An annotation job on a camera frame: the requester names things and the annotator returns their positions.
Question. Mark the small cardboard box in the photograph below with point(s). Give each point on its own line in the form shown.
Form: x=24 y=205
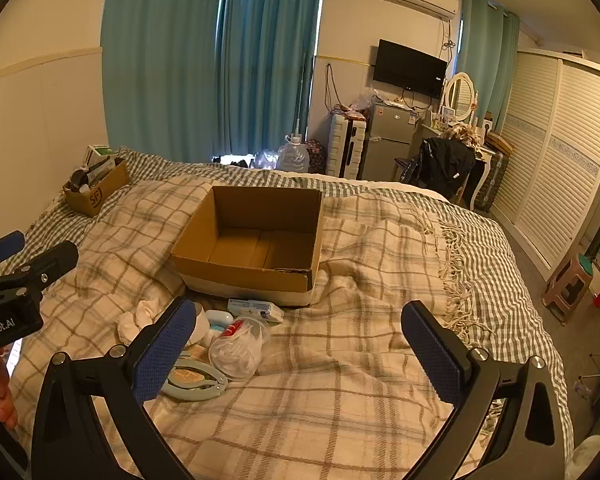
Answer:
x=97 y=192

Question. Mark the brown suitcase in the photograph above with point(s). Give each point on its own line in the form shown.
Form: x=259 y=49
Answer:
x=495 y=175

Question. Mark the plastic stool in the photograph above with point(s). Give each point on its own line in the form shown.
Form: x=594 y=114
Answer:
x=567 y=287

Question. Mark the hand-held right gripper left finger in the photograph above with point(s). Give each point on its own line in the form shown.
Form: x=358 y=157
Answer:
x=165 y=352

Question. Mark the person's left hand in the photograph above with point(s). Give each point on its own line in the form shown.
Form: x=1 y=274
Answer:
x=4 y=395

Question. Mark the beige plaid blanket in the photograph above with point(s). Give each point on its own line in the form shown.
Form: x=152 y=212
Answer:
x=330 y=385

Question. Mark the white louvred wardrobe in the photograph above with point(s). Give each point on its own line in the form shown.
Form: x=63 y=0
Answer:
x=555 y=160

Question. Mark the large cardboard box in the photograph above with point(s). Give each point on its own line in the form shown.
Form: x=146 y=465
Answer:
x=245 y=270

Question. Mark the white ribbed suitcase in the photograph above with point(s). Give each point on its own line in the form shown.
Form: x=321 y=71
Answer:
x=345 y=145

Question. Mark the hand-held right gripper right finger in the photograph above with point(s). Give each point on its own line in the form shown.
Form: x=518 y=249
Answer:
x=432 y=355

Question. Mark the white roll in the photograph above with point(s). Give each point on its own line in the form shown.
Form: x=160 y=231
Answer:
x=200 y=322

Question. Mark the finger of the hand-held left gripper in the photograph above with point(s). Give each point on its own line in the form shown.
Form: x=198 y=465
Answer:
x=2 y=250
x=50 y=262

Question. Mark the white oval mirror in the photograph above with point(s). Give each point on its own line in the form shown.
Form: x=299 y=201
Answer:
x=460 y=95

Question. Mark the narrow teal curtain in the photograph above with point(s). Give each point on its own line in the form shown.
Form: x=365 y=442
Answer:
x=485 y=60

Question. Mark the small tissue packet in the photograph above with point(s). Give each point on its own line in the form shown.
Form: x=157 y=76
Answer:
x=255 y=307

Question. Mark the light blue clip tool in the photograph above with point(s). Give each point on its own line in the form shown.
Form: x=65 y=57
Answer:
x=192 y=385

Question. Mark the green and white box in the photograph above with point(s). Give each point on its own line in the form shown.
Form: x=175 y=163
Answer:
x=100 y=152

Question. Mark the clear plastic bag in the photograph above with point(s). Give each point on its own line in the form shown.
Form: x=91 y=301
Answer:
x=266 y=160

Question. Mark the grey small fridge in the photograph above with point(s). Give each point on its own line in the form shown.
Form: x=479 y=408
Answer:
x=387 y=140

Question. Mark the black jacket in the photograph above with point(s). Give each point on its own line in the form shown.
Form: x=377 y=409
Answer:
x=442 y=165

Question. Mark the wide teal curtain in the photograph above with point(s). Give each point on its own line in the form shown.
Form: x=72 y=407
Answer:
x=180 y=60

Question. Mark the black wall television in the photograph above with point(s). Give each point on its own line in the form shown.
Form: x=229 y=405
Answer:
x=410 y=67

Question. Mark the large clear water jug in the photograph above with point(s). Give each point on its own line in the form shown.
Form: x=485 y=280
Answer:
x=293 y=157

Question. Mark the clear plastic container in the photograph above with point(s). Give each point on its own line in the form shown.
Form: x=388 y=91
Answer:
x=237 y=352

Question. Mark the floral bag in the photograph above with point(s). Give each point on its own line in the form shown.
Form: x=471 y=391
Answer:
x=317 y=157

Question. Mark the white socks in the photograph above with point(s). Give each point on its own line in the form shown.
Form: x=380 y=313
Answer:
x=137 y=317

